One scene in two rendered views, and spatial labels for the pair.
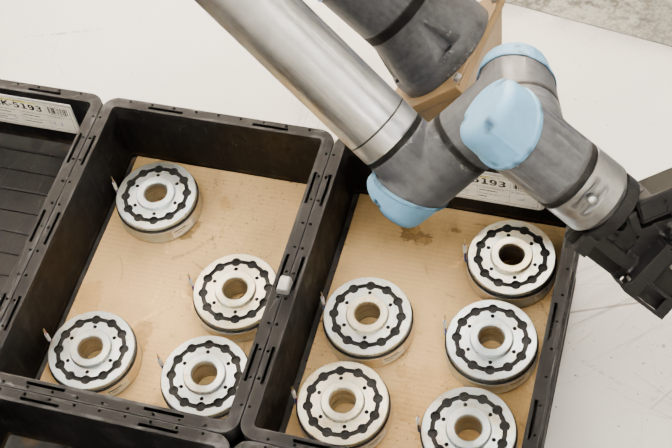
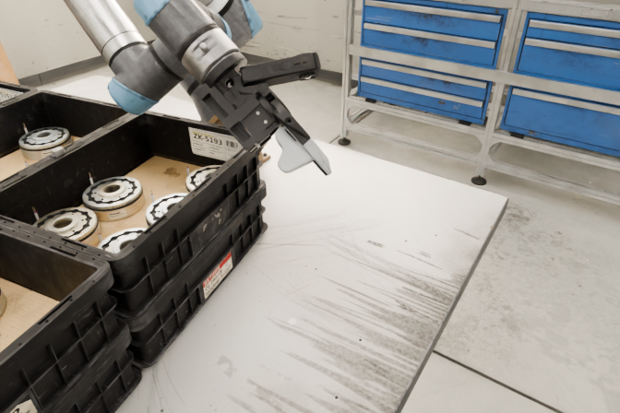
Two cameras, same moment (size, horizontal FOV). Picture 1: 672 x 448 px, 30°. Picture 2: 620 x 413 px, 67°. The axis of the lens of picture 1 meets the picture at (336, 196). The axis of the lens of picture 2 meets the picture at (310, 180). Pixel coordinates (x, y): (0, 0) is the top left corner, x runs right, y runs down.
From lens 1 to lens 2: 87 cm
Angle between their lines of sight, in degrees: 23
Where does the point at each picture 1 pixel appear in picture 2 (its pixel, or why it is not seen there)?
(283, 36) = not seen: outside the picture
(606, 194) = (214, 47)
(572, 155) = (195, 16)
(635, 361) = (286, 271)
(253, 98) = not seen: hidden behind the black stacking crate
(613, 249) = (221, 98)
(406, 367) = (123, 223)
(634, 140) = (327, 182)
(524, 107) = not seen: outside the picture
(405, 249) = (161, 177)
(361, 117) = (104, 28)
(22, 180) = not seen: outside the picture
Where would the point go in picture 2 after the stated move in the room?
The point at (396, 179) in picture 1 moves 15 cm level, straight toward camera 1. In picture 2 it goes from (119, 71) to (72, 107)
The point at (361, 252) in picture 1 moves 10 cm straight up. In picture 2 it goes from (137, 175) to (126, 132)
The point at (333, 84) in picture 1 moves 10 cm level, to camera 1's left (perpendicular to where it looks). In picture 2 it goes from (93, 6) to (32, 6)
